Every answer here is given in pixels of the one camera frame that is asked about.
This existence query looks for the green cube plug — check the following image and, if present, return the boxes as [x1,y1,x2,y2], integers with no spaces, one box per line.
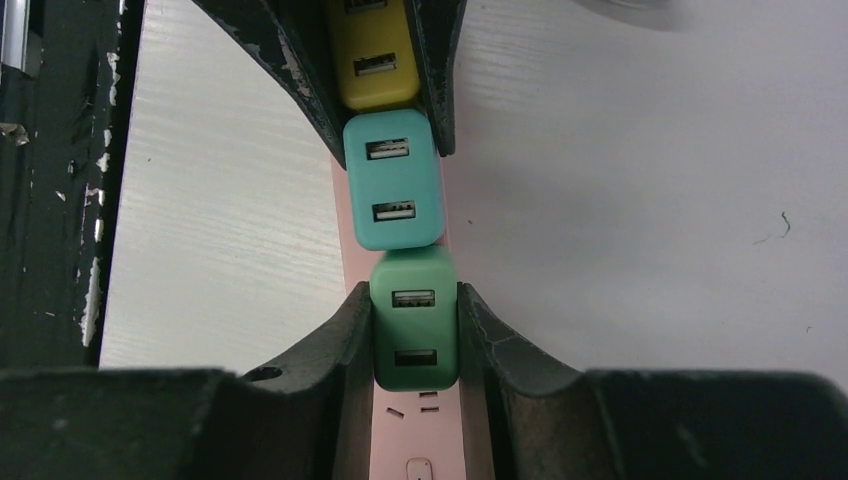
[369,245,459,392]

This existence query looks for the yellow cube plug on pink strip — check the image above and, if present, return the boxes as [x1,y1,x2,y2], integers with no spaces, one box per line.
[324,0,420,112]

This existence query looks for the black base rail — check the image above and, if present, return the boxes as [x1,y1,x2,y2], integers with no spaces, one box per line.
[1,1,145,369]

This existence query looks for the teal cube plug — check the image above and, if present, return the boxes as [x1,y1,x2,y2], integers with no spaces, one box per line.
[343,109,445,251]

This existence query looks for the pink power strip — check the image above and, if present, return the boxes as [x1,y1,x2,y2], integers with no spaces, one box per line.
[330,160,466,479]

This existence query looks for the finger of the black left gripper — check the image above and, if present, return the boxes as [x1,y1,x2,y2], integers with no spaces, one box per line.
[403,0,467,157]
[194,0,348,168]

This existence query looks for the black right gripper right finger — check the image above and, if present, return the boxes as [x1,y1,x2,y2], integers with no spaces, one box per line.
[458,283,847,479]

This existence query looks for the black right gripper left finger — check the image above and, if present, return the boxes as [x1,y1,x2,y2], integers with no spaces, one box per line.
[1,283,374,479]

